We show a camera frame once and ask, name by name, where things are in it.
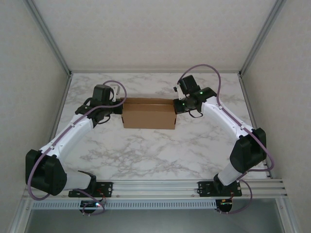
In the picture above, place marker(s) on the aluminium table edge rail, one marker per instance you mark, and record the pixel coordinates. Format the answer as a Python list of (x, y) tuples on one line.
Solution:
[(247, 102), (62, 102), (109, 71)]

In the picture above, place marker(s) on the small controller circuit board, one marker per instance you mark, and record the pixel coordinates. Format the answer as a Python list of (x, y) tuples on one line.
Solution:
[(91, 205), (224, 205)]

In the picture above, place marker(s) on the grey metal panel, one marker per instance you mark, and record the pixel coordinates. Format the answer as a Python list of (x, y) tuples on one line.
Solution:
[(155, 222)]

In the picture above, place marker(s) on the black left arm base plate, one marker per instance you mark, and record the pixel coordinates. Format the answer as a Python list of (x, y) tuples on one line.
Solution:
[(107, 189)]

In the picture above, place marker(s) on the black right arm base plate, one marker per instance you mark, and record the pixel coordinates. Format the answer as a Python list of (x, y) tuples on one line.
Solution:
[(205, 189)]

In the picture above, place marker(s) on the aluminium mounting rail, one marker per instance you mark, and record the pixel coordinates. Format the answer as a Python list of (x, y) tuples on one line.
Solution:
[(155, 189)]

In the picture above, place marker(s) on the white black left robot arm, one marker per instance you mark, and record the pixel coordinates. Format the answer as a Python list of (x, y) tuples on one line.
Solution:
[(73, 131)]

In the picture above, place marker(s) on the aluminium frame post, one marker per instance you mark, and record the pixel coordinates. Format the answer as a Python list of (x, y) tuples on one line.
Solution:
[(290, 216), (261, 36), (20, 213), (48, 36)]

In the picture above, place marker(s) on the brown cardboard paper box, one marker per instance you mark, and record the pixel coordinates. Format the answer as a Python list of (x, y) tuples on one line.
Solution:
[(148, 119)]

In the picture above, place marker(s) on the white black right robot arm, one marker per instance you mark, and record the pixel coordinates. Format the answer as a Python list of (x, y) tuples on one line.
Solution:
[(223, 119)]

